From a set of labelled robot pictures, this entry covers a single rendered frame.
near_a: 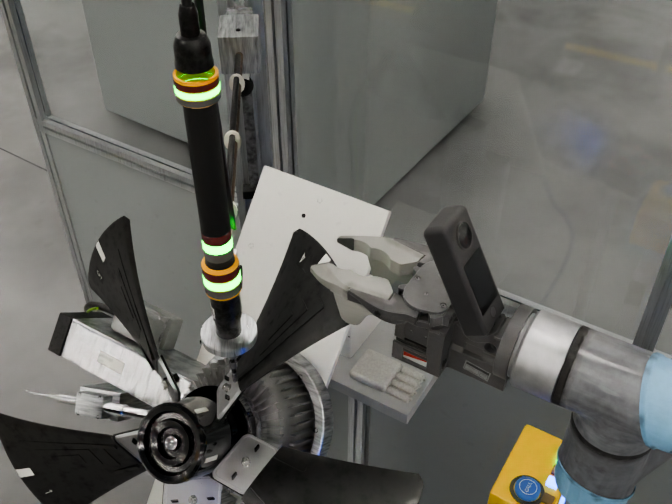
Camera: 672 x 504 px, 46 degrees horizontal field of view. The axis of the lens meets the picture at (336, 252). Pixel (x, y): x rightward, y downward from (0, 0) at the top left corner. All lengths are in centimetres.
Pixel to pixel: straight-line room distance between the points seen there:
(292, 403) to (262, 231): 32
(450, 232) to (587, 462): 25
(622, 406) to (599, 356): 4
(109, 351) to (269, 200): 39
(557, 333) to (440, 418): 140
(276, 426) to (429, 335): 59
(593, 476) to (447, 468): 148
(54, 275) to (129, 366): 200
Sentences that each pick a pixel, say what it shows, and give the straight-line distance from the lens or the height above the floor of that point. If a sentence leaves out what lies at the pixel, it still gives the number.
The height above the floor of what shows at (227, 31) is 158.
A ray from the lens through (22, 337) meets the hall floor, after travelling 320.
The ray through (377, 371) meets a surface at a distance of 171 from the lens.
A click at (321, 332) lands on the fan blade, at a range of 107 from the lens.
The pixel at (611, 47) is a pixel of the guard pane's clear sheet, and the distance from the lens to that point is 137.
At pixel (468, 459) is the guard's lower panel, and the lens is 217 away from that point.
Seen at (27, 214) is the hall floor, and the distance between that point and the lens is 379.
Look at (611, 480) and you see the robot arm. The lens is 78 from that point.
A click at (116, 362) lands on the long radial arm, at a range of 146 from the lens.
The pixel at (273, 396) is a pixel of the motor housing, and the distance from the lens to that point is 130.
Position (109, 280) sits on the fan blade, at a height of 131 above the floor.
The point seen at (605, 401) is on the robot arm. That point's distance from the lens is 71.
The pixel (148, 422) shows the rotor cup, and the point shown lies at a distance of 122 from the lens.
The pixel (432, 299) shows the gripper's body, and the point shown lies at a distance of 73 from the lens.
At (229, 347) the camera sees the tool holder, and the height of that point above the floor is 147.
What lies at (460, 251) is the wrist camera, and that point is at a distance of 69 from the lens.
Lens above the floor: 218
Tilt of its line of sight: 41 degrees down
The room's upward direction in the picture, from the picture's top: straight up
